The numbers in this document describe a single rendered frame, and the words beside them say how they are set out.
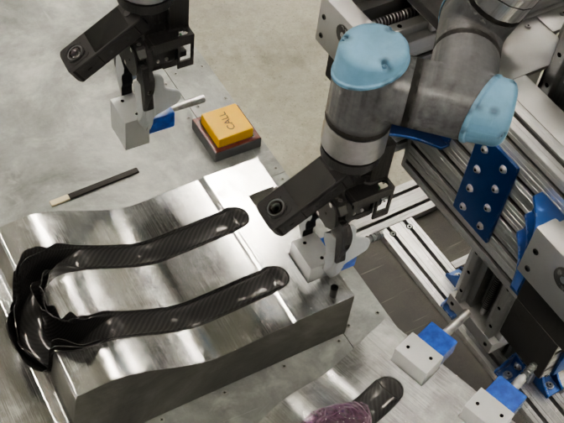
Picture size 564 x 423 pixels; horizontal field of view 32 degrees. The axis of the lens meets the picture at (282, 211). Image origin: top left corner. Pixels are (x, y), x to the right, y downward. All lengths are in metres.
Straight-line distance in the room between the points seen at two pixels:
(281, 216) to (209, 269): 0.17
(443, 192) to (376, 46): 0.64
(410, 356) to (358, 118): 0.34
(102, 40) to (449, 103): 0.45
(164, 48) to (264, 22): 1.74
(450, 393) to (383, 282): 0.90
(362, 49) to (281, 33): 1.95
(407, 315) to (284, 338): 0.86
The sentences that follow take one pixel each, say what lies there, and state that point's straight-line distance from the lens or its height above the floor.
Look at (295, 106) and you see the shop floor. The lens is 2.74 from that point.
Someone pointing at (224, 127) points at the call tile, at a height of 0.84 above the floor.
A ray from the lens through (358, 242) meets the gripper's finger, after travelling 1.23.
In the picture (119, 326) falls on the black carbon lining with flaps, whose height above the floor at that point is 0.92.
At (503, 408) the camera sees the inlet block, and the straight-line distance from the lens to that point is 1.23.
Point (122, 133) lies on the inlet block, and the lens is 1.36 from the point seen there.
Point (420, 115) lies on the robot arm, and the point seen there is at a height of 1.21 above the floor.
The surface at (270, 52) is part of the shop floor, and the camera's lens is 2.89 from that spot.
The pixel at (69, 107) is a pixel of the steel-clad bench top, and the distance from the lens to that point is 1.58.
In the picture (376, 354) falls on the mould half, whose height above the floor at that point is 0.85.
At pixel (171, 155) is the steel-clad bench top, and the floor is 0.80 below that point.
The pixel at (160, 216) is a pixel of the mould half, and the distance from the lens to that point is 1.32.
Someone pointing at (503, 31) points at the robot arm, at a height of 1.23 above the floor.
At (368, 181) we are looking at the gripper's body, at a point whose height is 1.05.
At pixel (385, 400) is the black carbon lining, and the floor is 0.85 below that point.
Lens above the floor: 1.92
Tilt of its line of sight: 51 degrees down
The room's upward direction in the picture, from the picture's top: 9 degrees clockwise
